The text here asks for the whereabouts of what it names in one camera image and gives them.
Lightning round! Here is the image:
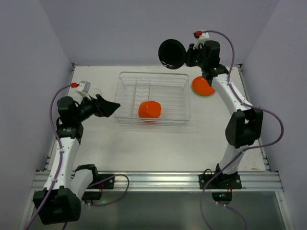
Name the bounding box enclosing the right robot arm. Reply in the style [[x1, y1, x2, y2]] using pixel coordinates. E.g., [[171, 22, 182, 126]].
[[186, 40, 263, 189]]

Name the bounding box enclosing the orange plate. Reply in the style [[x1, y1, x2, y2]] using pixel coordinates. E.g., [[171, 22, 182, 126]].
[[192, 76, 215, 96]]

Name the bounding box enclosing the black plate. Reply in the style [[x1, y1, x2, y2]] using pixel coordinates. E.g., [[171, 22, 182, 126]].
[[158, 39, 186, 69]]

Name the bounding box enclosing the white wire dish rack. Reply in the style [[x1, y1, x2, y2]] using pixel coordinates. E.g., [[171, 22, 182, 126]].
[[113, 72, 191, 126]]

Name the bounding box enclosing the aluminium frame rail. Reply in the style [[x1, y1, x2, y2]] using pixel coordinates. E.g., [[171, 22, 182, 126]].
[[31, 170, 283, 192]]

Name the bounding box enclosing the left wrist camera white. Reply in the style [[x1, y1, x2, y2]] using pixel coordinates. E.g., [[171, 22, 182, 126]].
[[76, 81, 91, 99]]

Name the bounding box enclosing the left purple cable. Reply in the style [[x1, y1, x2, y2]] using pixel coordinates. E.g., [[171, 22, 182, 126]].
[[25, 82, 79, 230]]

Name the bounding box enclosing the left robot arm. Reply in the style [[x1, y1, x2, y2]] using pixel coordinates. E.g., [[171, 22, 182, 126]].
[[33, 94, 120, 225]]

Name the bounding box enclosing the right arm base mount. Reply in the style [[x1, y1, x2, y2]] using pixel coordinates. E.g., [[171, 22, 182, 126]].
[[198, 168, 242, 205]]

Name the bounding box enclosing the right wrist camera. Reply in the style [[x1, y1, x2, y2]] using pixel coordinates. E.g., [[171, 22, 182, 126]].
[[193, 31, 210, 49]]

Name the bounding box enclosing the green plate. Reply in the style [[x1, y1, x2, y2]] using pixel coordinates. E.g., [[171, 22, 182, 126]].
[[192, 84, 215, 96]]

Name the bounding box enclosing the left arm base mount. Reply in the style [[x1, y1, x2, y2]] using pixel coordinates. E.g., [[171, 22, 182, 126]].
[[82, 173, 114, 204]]

